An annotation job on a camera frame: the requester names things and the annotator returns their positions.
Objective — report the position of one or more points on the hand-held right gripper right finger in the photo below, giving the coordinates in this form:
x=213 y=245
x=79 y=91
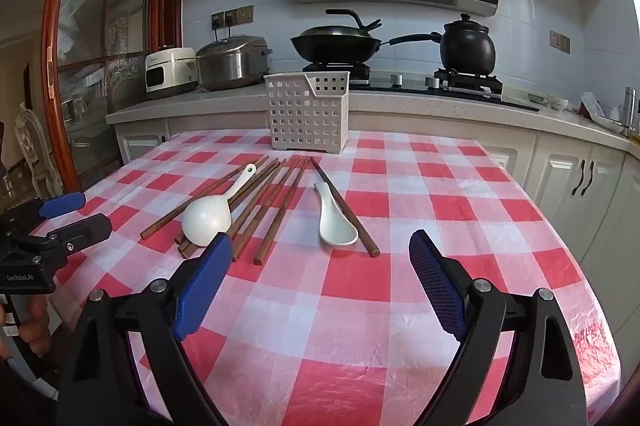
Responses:
x=440 y=286

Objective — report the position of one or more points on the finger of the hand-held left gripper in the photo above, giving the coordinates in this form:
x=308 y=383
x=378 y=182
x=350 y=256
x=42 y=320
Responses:
x=62 y=203
x=85 y=228

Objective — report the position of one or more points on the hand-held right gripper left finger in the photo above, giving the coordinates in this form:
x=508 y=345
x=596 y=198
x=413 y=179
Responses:
x=205 y=286

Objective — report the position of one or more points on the white round ladle spoon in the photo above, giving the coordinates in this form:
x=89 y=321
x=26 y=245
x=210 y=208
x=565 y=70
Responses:
x=205 y=221

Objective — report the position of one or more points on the dark wooden chopstick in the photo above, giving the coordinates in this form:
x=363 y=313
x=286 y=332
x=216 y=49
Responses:
x=364 y=247
x=350 y=212

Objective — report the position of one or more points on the row of brown wooden chopsticks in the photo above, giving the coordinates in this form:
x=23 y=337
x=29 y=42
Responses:
x=276 y=216

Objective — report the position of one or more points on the white ceramic soup spoon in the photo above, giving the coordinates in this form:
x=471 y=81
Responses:
x=337 y=228

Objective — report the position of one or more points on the white plastic utensil basket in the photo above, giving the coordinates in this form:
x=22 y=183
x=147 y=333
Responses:
x=300 y=115

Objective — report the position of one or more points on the person's left hand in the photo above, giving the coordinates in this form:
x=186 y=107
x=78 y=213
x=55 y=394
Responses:
x=37 y=331

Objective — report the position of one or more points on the red checkered tablecloth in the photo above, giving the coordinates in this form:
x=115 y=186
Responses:
x=400 y=306

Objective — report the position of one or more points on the white ornate chair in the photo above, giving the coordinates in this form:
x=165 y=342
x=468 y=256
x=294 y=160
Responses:
x=30 y=140

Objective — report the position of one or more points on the white countertop appliance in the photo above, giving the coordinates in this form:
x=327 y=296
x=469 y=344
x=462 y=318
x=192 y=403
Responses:
x=167 y=73

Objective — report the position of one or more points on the speckled stone kitchen countertop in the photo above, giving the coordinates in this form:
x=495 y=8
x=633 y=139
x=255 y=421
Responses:
x=200 y=100

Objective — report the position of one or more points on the wood framed glass door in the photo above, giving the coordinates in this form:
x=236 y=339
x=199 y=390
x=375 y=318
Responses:
x=90 y=30

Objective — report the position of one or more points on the black glass gas cooktop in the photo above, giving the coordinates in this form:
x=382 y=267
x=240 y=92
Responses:
x=380 y=84

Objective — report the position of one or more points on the small shallow dish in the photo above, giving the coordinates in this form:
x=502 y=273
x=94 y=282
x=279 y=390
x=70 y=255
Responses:
x=537 y=97

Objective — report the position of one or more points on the small white bowl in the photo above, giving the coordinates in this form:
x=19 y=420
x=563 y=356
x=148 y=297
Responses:
x=558 y=103

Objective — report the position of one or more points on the silver rice cooker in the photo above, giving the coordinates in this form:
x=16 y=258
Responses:
x=230 y=63

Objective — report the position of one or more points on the red and white packet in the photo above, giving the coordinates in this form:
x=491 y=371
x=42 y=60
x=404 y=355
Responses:
x=592 y=105

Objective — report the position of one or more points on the black power plug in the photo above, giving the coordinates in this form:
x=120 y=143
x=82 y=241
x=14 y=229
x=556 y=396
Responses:
x=216 y=21
x=229 y=18

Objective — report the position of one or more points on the black clay pot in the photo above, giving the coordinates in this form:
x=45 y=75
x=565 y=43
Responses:
x=467 y=48

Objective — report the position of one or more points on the steel faucet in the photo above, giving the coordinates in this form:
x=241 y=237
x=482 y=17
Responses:
x=628 y=110

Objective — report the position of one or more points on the black wok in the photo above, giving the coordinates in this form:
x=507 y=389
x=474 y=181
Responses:
x=332 y=46

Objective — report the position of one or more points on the triple wall socket panel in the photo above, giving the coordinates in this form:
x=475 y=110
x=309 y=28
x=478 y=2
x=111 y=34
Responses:
x=245 y=13

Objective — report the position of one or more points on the wall switch plate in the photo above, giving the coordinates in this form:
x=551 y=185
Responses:
x=560 y=42

